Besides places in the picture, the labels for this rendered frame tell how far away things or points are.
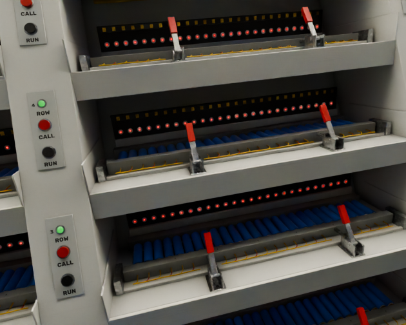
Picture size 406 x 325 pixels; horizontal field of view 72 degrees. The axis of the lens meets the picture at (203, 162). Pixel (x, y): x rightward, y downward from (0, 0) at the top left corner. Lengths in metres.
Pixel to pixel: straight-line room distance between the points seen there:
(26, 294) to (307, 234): 0.52
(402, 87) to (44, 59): 0.65
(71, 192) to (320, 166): 0.43
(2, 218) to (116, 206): 0.17
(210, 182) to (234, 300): 0.20
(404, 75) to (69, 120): 0.62
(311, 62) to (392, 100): 0.20
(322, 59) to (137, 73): 0.34
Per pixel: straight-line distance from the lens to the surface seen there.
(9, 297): 0.61
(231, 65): 0.52
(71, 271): 0.50
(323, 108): 0.60
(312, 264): 0.57
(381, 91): 0.73
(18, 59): 0.55
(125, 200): 0.47
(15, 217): 0.52
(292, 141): 0.60
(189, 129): 0.50
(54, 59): 0.53
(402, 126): 0.69
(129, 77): 0.50
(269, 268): 0.55
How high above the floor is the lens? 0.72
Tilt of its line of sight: 2 degrees up
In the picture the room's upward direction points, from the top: 10 degrees counter-clockwise
